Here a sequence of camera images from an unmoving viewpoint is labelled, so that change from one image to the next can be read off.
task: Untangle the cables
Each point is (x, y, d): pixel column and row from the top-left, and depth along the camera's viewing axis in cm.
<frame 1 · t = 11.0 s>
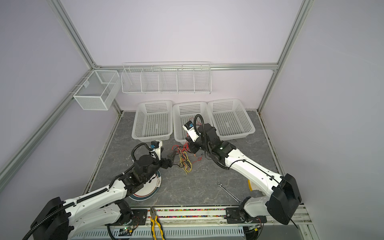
left hand: (169, 151, 79), fingers open
right hand: (187, 138, 76), fingers closed
left white plastic basket: (153, 121, 115), on the table
middle white plastic basket: (183, 112, 118), point 3 cm above the table
right white plastic basket: (230, 119, 118), on the table
green rimmed white plate: (150, 189, 81), point 4 cm above the table
silver wrench: (235, 197, 81), on the table

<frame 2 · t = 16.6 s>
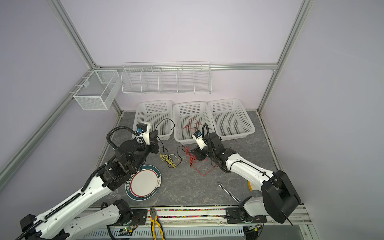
left hand: (156, 133, 68), fingers closed
right hand: (195, 149, 84), fingers open
the named things where they were.

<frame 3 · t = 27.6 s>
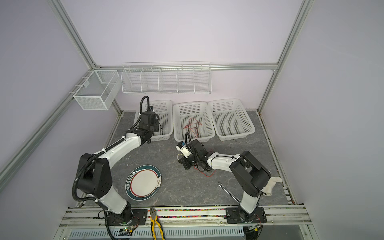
left hand: (152, 122, 90), fingers closed
right hand: (179, 161, 88), fingers closed
the named things where they were.

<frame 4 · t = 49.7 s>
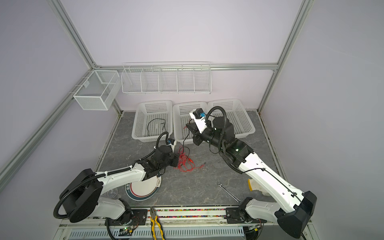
left hand: (178, 155, 87), fingers closed
right hand: (187, 125, 64), fingers closed
the named things where they were.

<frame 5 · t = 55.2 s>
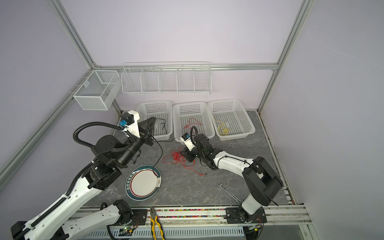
left hand: (153, 120, 58), fingers closed
right hand: (182, 151, 86), fingers open
the named things where they were.

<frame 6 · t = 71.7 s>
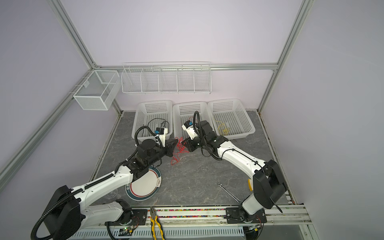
left hand: (177, 142, 78), fingers closed
right hand: (183, 143, 81), fingers closed
the named things where they were.

